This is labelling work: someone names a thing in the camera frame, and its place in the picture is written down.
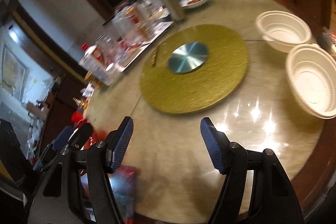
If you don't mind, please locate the red cup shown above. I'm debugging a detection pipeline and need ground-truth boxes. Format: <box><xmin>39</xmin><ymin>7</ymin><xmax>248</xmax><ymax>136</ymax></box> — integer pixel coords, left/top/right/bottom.
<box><xmin>71</xmin><ymin>111</ymin><xmax>83</xmax><ymax>124</ymax></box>

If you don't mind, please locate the brown jar gold lid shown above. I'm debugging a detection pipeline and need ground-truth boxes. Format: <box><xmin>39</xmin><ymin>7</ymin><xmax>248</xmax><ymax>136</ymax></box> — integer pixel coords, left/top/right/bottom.
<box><xmin>84</xmin><ymin>72</ymin><xmax>103</xmax><ymax>88</ymax></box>

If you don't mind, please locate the clear plastic bottle white label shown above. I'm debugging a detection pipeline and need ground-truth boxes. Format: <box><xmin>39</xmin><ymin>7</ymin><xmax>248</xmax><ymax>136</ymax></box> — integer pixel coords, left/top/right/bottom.
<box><xmin>79</xmin><ymin>43</ymin><xmax>113</xmax><ymax>86</ymax></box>

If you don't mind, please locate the gold glitter round turntable mat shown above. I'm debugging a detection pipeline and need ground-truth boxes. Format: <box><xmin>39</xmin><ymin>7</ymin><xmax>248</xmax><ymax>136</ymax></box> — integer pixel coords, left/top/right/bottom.
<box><xmin>140</xmin><ymin>24</ymin><xmax>249</xmax><ymax>114</ymax></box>

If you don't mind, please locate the gold wrapped stick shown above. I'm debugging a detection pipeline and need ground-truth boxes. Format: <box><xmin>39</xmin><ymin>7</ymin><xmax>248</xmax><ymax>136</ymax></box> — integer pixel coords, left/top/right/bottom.
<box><xmin>151</xmin><ymin>45</ymin><xmax>159</xmax><ymax>67</ymax></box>

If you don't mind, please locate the clear glass jar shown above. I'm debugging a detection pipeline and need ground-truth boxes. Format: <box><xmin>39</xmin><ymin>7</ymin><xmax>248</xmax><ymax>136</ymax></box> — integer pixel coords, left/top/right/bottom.
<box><xmin>96</xmin><ymin>31</ymin><xmax>123</xmax><ymax>66</ymax></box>

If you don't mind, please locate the silver metal turntable disc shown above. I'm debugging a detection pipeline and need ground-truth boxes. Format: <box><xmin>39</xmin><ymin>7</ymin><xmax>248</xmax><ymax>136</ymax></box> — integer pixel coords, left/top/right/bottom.
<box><xmin>167</xmin><ymin>42</ymin><xmax>209</xmax><ymax>74</ymax></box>

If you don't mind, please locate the cream plastic bowl near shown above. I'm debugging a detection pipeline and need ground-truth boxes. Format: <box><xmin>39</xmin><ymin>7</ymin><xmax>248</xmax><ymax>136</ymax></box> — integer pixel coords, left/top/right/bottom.
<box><xmin>285</xmin><ymin>44</ymin><xmax>335</xmax><ymax>119</ymax></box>

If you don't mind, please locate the cream plastic bowl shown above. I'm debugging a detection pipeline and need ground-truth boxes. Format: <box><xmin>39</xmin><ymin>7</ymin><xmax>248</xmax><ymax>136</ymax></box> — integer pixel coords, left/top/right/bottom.
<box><xmin>255</xmin><ymin>10</ymin><xmax>312</xmax><ymax>53</ymax></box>
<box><xmin>285</xmin><ymin>44</ymin><xmax>335</xmax><ymax>119</ymax></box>

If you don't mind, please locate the white paper placemat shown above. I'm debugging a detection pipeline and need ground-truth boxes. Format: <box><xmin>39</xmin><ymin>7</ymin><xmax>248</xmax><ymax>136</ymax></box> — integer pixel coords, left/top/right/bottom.
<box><xmin>119</xmin><ymin>20</ymin><xmax>174</xmax><ymax>73</ymax></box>

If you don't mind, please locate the cream plastic bowl far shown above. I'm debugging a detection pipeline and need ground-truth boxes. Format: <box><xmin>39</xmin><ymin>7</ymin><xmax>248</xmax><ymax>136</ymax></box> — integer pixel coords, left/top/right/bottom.
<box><xmin>255</xmin><ymin>10</ymin><xmax>312</xmax><ymax>53</ymax></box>

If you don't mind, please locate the blue white plate with food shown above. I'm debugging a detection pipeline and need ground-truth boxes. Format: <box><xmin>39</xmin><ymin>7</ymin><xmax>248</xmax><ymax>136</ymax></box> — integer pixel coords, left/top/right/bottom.
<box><xmin>179</xmin><ymin>0</ymin><xmax>208</xmax><ymax>9</ymax></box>

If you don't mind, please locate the steel thermos flask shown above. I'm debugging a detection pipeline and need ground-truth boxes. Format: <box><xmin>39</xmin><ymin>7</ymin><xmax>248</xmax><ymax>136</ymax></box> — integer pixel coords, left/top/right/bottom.
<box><xmin>161</xmin><ymin>0</ymin><xmax>185</xmax><ymax>21</ymax></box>

